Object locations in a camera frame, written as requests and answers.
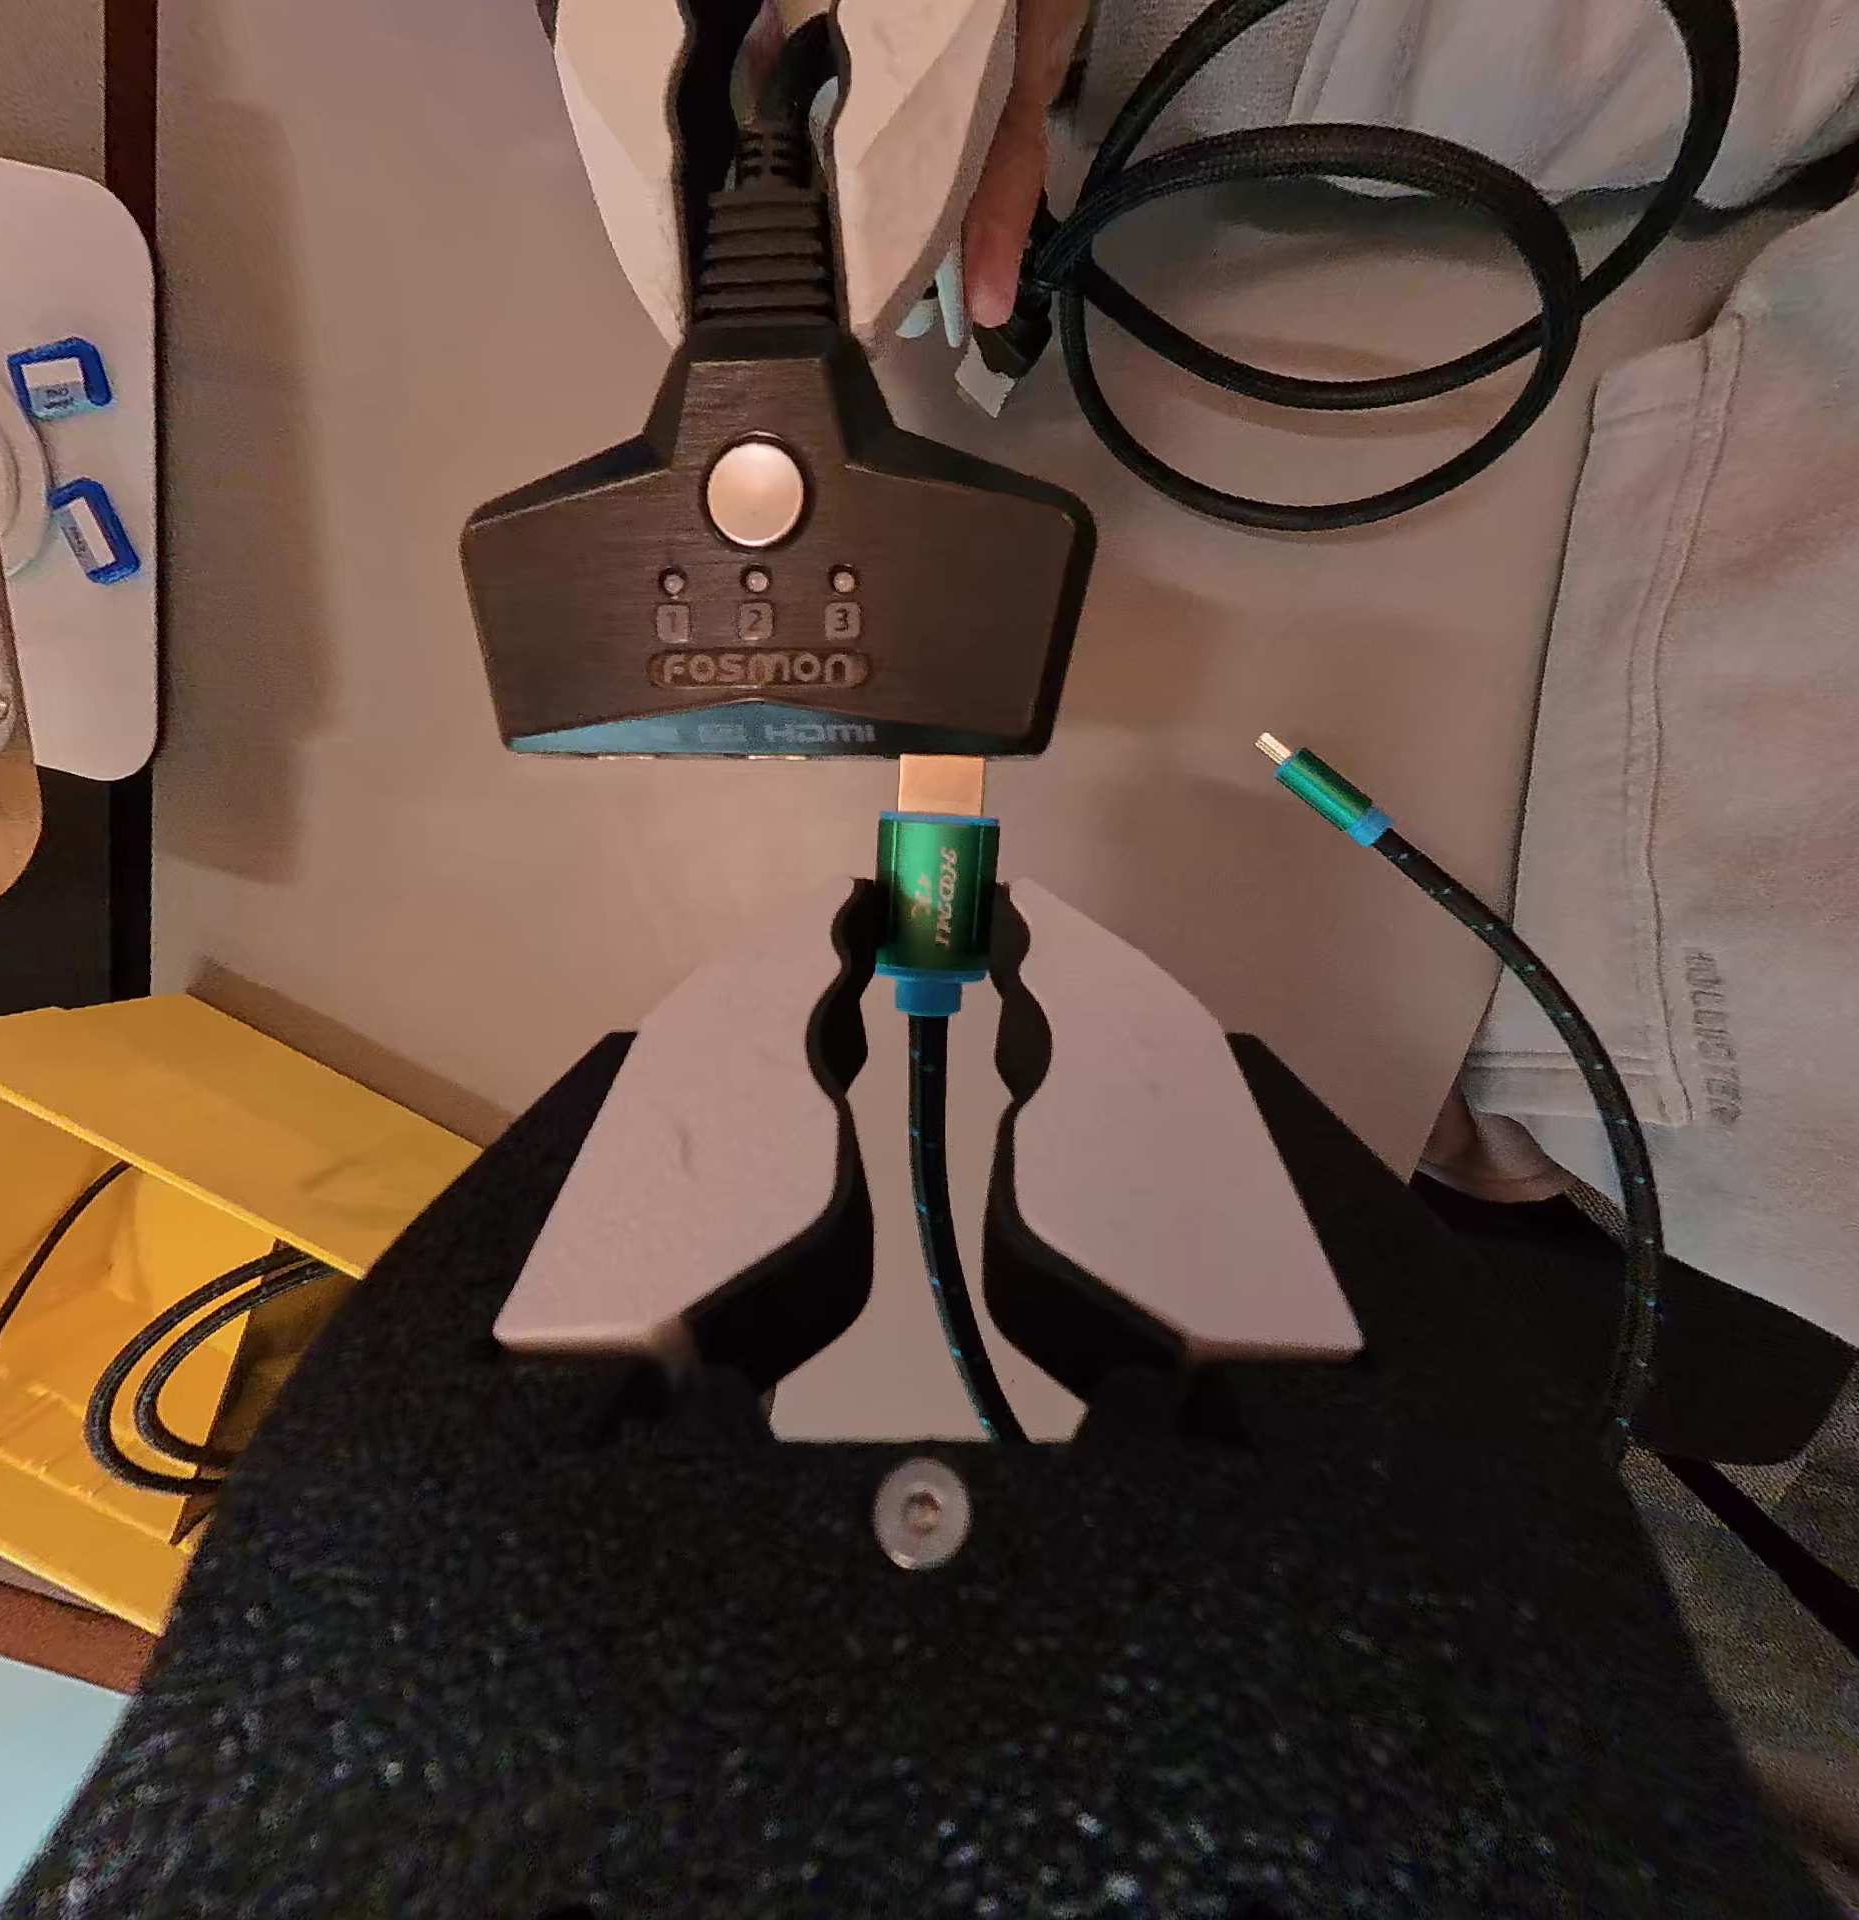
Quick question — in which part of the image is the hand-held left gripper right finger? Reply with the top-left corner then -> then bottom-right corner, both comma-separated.
986,879 -> 1368,1418

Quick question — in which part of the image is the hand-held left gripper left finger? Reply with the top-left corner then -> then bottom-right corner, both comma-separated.
494,879 -> 880,1407

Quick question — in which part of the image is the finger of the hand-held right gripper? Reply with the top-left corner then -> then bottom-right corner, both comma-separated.
808,0 -> 1045,358
551,0 -> 720,354

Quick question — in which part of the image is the braided cable with green plugs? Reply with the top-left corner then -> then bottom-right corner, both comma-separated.
871,731 -> 1670,1448

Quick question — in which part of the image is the black port switch box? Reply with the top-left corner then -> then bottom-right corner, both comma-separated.
461,136 -> 1100,768

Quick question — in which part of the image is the person's right hand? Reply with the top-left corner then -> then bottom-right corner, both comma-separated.
959,0 -> 1096,328

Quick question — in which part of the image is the yellow cardboard box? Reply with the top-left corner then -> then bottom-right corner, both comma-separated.
0,991 -> 488,1639

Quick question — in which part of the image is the white rounded plate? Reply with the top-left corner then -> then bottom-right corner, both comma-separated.
0,152 -> 162,783

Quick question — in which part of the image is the black chair seat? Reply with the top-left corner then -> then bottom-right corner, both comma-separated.
1415,1164 -> 1859,1480

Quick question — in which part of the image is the person's grey clothing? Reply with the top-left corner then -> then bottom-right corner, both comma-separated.
1289,0 -> 1859,1352

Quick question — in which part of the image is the pale blue sheet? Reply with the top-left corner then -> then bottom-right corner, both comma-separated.
0,1643 -> 128,1920

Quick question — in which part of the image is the thick black braided cable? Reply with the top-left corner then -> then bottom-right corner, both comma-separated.
1020,0 -> 1792,531

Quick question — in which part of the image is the thin black cable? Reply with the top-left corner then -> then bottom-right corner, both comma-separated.
84,1251 -> 336,1495

